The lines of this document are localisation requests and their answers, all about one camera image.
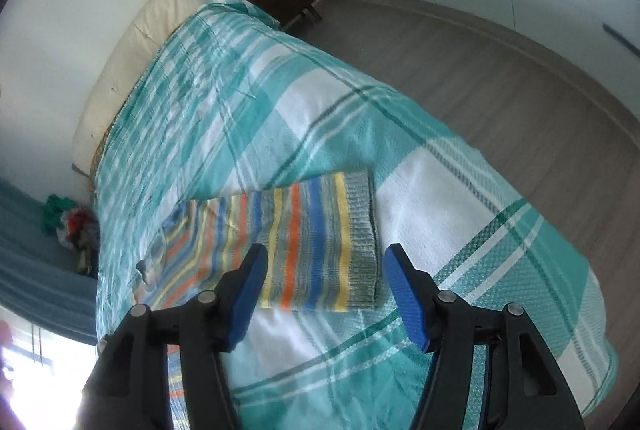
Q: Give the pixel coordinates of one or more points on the striped knit sweater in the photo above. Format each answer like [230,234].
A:
[300,250]

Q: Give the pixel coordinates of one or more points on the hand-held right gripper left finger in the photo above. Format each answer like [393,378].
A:
[245,300]

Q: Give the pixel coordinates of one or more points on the teal checked blanket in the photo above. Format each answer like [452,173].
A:
[350,120]

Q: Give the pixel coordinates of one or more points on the pile of colourful clothes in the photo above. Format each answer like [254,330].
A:
[72,230]

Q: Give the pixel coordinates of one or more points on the cream padded headboard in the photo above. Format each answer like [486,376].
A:
[130,70]

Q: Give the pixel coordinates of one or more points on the blue curtain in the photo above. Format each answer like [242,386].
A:
[35,260]

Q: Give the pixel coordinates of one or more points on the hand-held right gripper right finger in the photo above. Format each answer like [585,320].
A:
[407,305]

